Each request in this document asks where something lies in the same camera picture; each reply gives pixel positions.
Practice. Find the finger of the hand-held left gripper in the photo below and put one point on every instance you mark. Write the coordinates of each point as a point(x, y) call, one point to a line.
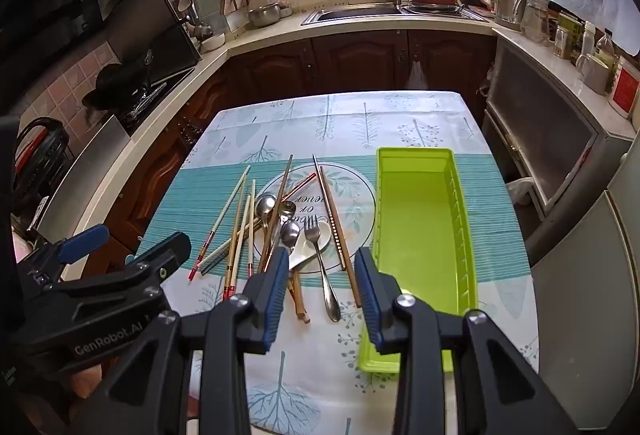
point(82, 241)
point(165, 255)

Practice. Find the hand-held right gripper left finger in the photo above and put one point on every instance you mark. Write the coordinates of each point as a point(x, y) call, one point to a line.
point(277, 300)

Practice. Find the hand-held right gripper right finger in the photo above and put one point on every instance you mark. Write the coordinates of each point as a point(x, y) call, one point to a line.
point(371, 302)

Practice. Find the brown wooden chopstick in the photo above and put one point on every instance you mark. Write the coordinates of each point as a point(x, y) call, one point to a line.
point(282, 187)
point(345, 260)

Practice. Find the metal fork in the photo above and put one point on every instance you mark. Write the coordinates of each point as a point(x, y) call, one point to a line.
point(320, 265)

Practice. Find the medium metal spoon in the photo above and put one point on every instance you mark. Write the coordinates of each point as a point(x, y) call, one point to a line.
point(290, 235)

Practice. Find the cream chopstick red striped end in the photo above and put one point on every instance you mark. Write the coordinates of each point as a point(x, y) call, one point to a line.
point(225, 215)
point(303, 184)

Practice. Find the white ceramic spoon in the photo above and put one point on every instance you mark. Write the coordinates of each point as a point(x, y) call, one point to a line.
point(320, 237)

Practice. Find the small metal spoon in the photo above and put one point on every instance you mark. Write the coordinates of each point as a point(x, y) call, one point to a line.
point(287, 210)

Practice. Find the large metal spoon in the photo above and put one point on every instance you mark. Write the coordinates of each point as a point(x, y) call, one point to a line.
point(265, 207)

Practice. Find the dotted metal chopstick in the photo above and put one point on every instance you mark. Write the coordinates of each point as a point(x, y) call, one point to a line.
point(327, 210)

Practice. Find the green plastic utensil tray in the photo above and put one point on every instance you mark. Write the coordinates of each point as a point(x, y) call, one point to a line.
point(425, 215)

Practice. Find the gas stove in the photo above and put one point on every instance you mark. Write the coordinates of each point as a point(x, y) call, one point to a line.
point(150, 100)

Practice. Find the black wok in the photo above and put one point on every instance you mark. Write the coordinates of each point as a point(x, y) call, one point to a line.
point(120, 82)

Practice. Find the leaf printed teal tablecloth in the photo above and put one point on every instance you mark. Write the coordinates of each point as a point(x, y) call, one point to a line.
point(350, 125)

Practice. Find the black kitchen appliance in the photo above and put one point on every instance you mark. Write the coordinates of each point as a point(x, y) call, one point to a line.
point(170, 50)

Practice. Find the hanging white plastic bag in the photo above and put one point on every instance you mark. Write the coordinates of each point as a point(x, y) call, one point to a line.
point(416, 77)

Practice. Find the cream kitchen countertop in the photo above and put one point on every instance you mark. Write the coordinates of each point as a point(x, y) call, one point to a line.
point(260, 37)

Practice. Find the brown wooden kitchen cabinets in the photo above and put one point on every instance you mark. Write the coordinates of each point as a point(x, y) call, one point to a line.
point(350, 60)

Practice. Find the steel pot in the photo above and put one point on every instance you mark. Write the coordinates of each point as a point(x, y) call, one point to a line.
point(264, 17)

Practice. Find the steel sink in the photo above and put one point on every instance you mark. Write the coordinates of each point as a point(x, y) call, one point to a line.
point(350, 15)

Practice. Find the steel dish drainer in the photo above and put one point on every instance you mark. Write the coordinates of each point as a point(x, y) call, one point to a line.
point(435, 7)

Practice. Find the white mug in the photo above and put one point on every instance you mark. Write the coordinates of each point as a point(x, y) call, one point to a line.
point(595, 75)

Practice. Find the glass jug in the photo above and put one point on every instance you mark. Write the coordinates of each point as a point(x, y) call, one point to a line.
point(535, 20)

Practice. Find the red labelled container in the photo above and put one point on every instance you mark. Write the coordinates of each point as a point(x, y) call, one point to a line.
point(625, 90)

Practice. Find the white cap bottle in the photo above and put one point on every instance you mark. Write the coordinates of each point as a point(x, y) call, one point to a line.
point(589, 40)

